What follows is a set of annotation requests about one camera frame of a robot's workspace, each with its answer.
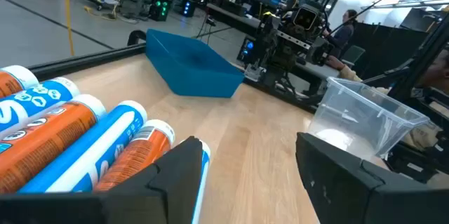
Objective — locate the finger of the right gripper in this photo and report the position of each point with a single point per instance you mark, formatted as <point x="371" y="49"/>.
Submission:
<point x="270" y="38"/>
<point x="319" y="52"/>

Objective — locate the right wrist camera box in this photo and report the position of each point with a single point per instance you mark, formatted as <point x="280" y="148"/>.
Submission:
<point x="305" y="18"/>

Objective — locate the clear plastic bin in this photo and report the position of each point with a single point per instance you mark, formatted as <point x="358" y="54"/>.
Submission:
<point x="350" y="111"/>

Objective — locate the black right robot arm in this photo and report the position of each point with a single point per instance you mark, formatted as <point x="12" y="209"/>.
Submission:
<point x="280" y="83"/>

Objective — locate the black table frame rail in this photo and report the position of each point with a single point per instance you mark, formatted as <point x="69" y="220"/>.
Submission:
<point x="87" y="60"/>

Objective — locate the black table clamp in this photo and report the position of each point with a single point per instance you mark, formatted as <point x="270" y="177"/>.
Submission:
<point x="136" y="37"/>

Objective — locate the computer tower blue lights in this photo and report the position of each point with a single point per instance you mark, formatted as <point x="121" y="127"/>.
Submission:
<point x="247" y="50"/>
<point x="188" y="8"/>

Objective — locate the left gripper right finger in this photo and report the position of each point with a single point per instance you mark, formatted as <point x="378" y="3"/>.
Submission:
<point x="368" y="199"/>

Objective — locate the computer tower green lights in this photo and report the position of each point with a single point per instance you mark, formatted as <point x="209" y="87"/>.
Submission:
<point x="159" y="10"/>

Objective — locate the blue sealant tube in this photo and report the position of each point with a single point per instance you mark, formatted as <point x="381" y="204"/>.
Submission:
<point x="31" y="103"/>
<point x="204" y="168"/>
<point x="87" y="150"/>

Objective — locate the person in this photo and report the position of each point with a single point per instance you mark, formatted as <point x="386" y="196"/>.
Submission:
<point x="436" y="73"/>
<point x="342" y="36"/>

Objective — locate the orange sealant tube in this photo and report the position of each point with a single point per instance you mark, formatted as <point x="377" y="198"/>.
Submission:
<point x="10" y="83"/>
<point x="42" y="139"/>
<point x="140" y="150"/>

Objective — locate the black diagonal frame strut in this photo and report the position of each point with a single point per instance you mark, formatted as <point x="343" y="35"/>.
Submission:
<point x="417" y="62"/>

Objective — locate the black partition panel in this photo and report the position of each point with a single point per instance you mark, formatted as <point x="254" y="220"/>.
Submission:
<point x="386" y="52"/>

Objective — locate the blue plastic bin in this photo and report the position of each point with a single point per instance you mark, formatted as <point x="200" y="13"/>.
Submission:
<point x="189" y="66"/>

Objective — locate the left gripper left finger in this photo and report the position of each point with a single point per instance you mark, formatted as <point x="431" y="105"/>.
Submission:
<point x="140" y="199"/>

